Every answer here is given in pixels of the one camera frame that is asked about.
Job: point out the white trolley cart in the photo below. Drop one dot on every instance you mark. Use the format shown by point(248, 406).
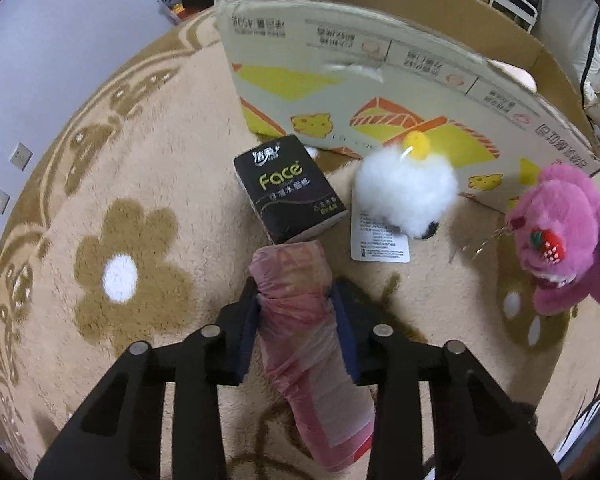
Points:
point(517, 2)

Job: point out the pink plush bear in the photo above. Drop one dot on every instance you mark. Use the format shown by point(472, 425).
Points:
point(560, 225)

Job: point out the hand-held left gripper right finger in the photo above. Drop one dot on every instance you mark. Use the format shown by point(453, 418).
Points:
point(347, 340)

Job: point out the pink plastic-wrapped roll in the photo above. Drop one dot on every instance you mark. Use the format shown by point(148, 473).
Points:
point(300, 320)

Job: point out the small white wall socket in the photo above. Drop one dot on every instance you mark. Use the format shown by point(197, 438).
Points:
point(0, 201)

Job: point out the white paper tag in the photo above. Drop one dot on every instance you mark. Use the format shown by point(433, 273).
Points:
point(380, 245)

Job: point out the black tissue pack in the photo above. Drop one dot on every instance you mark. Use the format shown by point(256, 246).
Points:
point(285, 185)

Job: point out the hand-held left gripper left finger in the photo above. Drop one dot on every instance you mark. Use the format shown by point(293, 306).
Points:
point(247, 350)

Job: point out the white fluffy plush toy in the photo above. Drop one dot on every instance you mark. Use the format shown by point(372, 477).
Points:
point(405, 190)

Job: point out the cardboard box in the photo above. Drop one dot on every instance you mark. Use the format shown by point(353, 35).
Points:
point(330, 85)

